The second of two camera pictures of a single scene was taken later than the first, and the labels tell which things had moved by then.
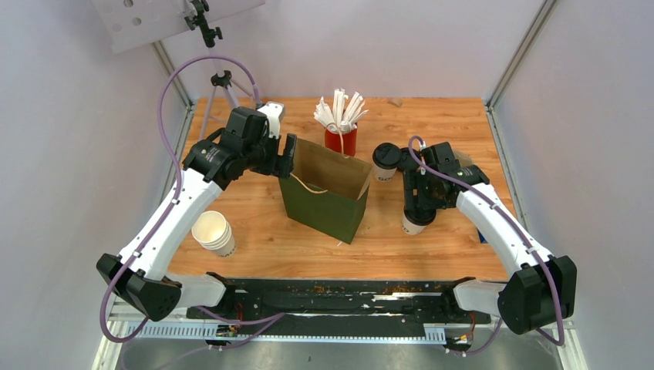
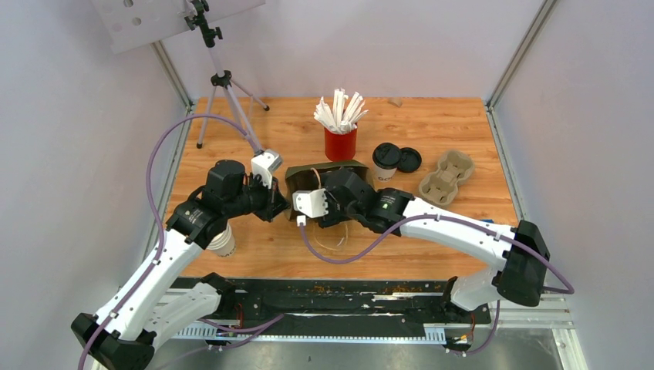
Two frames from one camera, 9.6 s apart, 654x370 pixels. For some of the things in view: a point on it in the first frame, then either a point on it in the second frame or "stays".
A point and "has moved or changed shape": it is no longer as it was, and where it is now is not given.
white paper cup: x=382 y=174 stays
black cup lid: x=386 y=156 stays
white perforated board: x=130 y=23 stays
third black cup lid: x=407 y=163 stays
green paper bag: x=327 y=190 has moved or changed shape
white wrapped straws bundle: x=343 y=116 stays
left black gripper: x=281 y=166 -> x=275 y=203
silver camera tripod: x=221 y=79 stays
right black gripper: x=412 y=180 -> x=332 y=218
